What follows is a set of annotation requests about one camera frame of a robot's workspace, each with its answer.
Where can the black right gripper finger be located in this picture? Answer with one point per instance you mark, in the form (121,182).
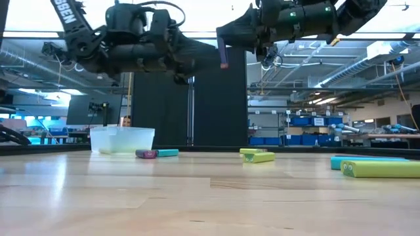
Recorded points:
(246,50)
(243,31)

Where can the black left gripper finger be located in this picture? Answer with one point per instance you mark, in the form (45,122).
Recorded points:
(193,50)
(183,77)

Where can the purple toy block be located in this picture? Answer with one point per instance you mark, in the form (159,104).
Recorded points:
(146,154)
(223,55)
(387,157)

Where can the teal toy block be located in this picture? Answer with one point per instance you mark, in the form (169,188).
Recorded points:
(367,163)
(168,153)

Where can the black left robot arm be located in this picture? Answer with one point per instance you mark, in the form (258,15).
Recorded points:
(70,16)

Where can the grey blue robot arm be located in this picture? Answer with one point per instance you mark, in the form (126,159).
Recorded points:
(344,128)
(398,128)

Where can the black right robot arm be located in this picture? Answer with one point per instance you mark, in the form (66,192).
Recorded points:
(361,13)

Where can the black ceiling-hung device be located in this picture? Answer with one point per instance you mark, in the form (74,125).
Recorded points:
(272,60)

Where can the yellow hanging tag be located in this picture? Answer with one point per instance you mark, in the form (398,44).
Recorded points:
(335,41)

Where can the black folding partition screen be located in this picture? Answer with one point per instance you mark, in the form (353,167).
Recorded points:
(160,111)

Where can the person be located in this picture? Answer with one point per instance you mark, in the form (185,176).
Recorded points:
(126,121)

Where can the ceiling light strip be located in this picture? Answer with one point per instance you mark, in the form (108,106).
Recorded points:
(377,35)

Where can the dark computer monitor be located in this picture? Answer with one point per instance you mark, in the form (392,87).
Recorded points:
(78,109)

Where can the clear plastic bin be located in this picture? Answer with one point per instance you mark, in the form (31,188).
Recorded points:
(121,137)

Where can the blue storage bin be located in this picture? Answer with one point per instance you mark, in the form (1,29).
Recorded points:
(302,140)
(273,141)
(257,141)
(328,141)
(334,121)
(300,121)

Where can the metal storage shelf rack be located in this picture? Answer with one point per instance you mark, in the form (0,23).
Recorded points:
(288,131)

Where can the blue bin with white label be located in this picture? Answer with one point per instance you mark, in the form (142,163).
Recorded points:
(318,122)

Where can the wooden workbench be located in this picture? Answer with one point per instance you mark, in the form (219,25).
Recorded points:
(387,135)

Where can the black office chair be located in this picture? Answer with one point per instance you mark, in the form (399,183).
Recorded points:
(416,118)

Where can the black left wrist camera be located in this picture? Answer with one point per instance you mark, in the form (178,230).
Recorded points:
(160,26)

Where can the black aluminium table frame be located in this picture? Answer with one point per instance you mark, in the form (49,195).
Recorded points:
(183,148)

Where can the silver ventilation duct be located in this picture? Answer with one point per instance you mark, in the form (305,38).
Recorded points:
(19,60)

